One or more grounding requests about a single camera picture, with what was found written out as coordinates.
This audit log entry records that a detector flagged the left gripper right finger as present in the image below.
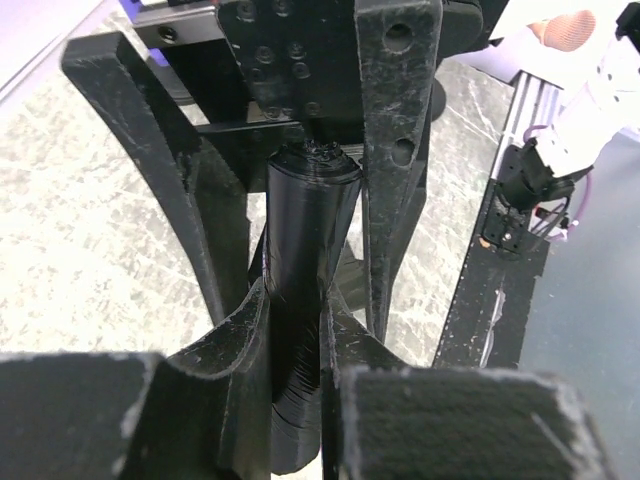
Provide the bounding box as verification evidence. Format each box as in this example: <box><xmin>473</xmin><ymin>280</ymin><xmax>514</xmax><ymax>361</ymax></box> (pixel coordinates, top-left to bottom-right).
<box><xmin>320</xmin><ymin>289</ymin><xmax>615</xmax><ymax>479</ymax></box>

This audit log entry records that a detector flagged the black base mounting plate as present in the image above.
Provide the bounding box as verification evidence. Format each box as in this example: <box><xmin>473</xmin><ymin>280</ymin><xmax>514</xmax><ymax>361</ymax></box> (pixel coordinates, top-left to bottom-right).
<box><xmin>432</xmin><ymin>180</ymin><xmax>550</xmax><ymax>369</ymax></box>

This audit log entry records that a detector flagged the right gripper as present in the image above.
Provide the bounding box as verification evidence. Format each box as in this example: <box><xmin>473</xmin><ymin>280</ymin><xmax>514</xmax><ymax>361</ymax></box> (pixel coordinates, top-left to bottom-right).
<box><xmin>134</xmin><ymin>0</ymin><xmax>484</xmax><ymax>346</ymax></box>

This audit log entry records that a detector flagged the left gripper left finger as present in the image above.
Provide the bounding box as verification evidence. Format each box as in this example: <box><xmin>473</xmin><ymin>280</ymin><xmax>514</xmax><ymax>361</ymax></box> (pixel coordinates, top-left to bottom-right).
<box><xmin>1</xmin><ymin>282</ymin><xmax>271</xmax><ymax>479</ymax></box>

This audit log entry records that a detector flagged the black trash bag roll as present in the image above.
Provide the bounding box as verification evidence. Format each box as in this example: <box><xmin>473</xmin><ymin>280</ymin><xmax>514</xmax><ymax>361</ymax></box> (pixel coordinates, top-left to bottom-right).
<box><xmin>263</xmin><ymin>140</ymin><xmax>362</xmax><ymax>475</ymax></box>

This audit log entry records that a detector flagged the beige microphone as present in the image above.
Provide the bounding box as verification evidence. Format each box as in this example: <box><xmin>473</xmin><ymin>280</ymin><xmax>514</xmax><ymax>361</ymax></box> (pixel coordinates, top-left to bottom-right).
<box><xmin>528</xmin><ymin>10</ymin><xmax>597</xmax><ymax>52</ymax></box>

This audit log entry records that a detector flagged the purple metronome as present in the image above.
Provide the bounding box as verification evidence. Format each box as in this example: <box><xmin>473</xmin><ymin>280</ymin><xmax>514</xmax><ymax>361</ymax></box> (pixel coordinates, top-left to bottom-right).
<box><xmin>118</xmin><ymin>0</ymin><xmax>179</xmax><ymax>70</ymax></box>

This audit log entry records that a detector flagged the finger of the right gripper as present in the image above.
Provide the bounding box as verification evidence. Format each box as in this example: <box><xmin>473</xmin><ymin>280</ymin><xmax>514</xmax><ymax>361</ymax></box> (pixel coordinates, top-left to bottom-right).
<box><xmin>61</xmin><ymin>32</ymin><xmax>250</xmax><ymax>324</ymax></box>

